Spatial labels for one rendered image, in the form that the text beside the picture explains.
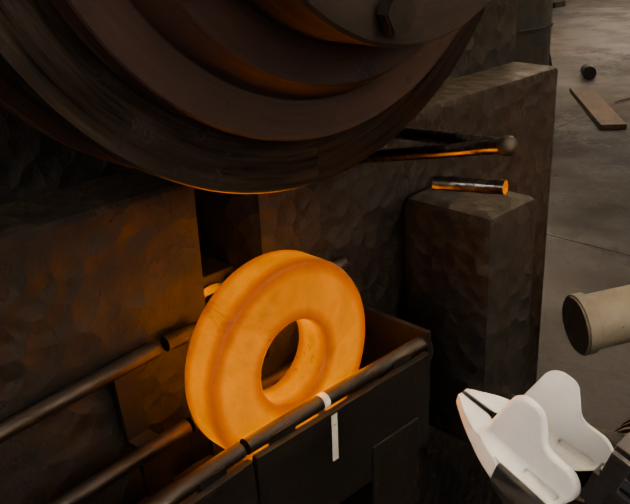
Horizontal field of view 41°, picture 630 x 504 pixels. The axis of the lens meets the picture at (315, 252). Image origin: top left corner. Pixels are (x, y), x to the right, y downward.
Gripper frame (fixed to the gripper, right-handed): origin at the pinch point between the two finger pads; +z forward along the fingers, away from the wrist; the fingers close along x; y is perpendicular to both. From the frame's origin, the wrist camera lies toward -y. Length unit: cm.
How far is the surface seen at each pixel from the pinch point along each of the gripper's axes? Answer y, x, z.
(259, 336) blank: -2.3, 4.5, 14.7
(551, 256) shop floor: -101, -183, 67
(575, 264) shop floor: -98, -182, 59
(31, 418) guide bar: -6.2, 18.9, 19.8
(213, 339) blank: -1.9, 7.8, 15.8
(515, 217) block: 0.1, -22.7, 12.2
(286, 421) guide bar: -7.5, 4.4, 10.8
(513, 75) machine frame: 4.3, -40.2, 25.8
